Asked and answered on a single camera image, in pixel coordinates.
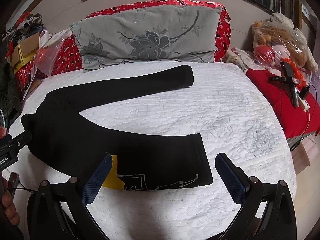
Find clothes pile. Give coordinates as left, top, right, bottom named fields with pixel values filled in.
left=5, top=13, right=43, bottom=43

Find red blanket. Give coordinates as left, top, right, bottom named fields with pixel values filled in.
left=246, top=69, right=319, bottom=139

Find black pants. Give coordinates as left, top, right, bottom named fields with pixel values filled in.
left=21, top=65, right=213, bottom=191

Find white power strip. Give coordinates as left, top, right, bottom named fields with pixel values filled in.
left=298, top=96, right=310, bottom=112

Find plush toys in plastic bag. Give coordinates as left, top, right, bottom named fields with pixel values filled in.
left=252, top=12, right=319, bottom=72

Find white quilted bedspread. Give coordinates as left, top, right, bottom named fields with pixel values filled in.
left=4, top=60, right=298, bottom=240

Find red floral quilt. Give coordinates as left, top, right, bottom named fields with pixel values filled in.
left=6, top=0, right=231, bottom=86

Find clear plastic bag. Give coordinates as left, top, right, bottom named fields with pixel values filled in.
left=34, top=28, right=72, bottom=76

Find cardboard box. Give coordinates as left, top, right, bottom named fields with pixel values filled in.
left=8, top=33, right=40, bottom=74

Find pink box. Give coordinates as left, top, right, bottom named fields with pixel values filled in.
left=291, top=134, right=319, bottom=175

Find black phone on tripod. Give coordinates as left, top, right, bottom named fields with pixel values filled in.
left=269, top=59, right=299, bottom=107

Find left hand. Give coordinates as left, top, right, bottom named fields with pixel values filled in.
left=2, top=178, right=20, bottom=226

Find grey floral pillow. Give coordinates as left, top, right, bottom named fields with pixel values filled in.
left=71, top=5, right=222, bottom=70

